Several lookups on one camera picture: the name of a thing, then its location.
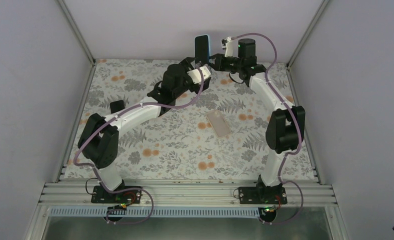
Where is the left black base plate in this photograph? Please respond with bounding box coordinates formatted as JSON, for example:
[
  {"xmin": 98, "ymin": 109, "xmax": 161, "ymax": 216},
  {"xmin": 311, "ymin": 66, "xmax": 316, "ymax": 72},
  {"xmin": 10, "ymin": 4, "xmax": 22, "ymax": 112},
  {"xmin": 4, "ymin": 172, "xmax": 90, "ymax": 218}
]
[{"xmin": 90, "ymin": 185, "xmax": 142, "ymax": 205}]

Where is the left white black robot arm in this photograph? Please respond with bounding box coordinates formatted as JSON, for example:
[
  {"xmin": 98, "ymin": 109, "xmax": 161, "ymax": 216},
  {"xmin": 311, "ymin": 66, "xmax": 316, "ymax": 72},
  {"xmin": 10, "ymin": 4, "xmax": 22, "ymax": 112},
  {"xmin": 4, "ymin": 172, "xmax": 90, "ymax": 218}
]
[{"xmin": 77, "ymin": 57, "xmax": 212, "ymax": 203}]

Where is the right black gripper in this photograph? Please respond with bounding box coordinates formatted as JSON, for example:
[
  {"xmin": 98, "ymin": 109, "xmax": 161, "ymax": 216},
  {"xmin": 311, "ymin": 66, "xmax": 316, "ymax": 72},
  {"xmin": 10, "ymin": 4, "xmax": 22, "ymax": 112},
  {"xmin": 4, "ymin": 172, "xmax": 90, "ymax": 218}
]
[{"xmin": 205, "ymin": 53, "xmax": 244, "ymax": 73}]

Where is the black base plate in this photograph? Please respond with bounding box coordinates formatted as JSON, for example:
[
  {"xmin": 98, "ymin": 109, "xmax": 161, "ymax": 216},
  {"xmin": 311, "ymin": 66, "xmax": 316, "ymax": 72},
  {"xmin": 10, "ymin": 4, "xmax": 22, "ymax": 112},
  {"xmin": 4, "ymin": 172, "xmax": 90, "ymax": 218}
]
[
  {"xmin": 90, "ymin": 185, "xmax": 142, "ymax": 205},
  {"xmin": 238, "ymin": 185, "xmax": 288, "ymax": 205}
]

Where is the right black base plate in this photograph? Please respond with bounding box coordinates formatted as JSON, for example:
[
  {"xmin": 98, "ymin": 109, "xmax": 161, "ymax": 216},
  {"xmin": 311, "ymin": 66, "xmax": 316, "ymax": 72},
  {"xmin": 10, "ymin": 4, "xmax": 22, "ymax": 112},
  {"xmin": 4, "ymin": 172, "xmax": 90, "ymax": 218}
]
[{"xmin": 238, "ymin": 185, "xmax": 288, "ymax": 205}]

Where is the aluminium rail frame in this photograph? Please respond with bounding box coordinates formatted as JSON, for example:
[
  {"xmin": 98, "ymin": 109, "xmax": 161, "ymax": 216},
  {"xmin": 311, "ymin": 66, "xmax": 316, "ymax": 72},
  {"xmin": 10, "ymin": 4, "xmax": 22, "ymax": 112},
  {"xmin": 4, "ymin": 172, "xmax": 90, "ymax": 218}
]
[{"xmin": 23, "ymin": 0, "xmax": 350, "ymax": 240}]

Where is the light blue phone case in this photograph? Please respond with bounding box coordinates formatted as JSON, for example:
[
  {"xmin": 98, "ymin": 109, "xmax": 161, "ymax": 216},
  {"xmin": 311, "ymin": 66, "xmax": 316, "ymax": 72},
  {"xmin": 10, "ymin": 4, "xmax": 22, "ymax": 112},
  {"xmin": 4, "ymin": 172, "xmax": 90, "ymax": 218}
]
[{"xmin": 204, "ymin": 34, "xmax": 211, "ymax": 61}]

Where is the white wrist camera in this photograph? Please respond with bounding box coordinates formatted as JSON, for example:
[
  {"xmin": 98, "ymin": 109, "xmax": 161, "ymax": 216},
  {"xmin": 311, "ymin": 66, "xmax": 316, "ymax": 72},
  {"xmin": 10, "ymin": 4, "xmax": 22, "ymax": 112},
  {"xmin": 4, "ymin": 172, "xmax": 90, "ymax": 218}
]
[
  {"xmin": 187, "ymin": 64, "xmax": 212, "ymax": 84},
  {"xmin": 221, "ymin": 36, "xmax": 234, "ymax": 58}
]

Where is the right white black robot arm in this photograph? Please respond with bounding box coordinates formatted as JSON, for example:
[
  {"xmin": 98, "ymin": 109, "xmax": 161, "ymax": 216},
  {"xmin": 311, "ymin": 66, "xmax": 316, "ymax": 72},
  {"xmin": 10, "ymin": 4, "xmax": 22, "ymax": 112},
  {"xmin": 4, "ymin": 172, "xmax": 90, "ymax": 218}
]
[{"xmin": 211, "ymin": 37, "xmax": 306, "ymax": 204}]

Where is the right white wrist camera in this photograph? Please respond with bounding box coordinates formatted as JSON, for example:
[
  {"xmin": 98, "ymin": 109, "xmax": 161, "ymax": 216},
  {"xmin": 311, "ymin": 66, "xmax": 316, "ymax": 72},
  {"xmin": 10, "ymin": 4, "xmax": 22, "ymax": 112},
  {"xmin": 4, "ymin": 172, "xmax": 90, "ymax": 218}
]
[{"xmin": 221, "ymin": 36, "xmax": 234, "ymax": 58}]

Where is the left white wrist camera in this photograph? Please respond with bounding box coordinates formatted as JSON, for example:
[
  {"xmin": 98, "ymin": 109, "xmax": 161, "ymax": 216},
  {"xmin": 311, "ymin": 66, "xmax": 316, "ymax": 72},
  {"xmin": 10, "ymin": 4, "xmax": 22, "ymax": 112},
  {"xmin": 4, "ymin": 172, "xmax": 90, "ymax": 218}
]
[{"xmin": 187, "ymin": 64, "xmax": 212, "ymax": 84}]

